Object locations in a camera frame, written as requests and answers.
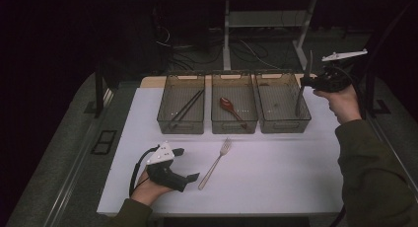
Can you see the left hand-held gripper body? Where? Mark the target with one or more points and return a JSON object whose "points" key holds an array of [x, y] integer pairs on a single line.
{"points": [[162, 176]]}

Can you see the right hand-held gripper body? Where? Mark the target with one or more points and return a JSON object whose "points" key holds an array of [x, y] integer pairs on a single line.
{"points": [[333, 80]]}

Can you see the silver table knife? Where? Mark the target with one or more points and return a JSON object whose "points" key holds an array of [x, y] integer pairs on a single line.
{"points": [[299, 102]]}

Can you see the translucent brown plastic bin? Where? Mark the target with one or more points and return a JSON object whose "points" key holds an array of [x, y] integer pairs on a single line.
{"points": [[279, 98], [234, 89], [177, 98]]}

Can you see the red-brown spoon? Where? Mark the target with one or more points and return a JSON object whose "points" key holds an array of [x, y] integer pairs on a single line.
{"points": [[226, 104]]}

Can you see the person's left hand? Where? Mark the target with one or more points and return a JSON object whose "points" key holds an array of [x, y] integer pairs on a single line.
{"points": [[146, 190]]}

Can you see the person's right hand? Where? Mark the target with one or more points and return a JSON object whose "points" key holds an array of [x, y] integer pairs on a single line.
{"points": [[345, 103]]}

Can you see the black metal stand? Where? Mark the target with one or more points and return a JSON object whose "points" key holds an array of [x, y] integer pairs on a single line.
{"points": [[373, 98]]}

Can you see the silver fork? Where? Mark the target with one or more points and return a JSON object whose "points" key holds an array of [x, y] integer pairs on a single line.
{"points": [[225, 147]]}

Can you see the white metal stand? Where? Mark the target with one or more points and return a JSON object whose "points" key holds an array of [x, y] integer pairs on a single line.
{"points": [[226, 39]]}

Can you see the black floor outlet frame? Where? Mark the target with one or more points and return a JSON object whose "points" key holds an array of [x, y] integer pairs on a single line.
{"points": [[104, 142]]}

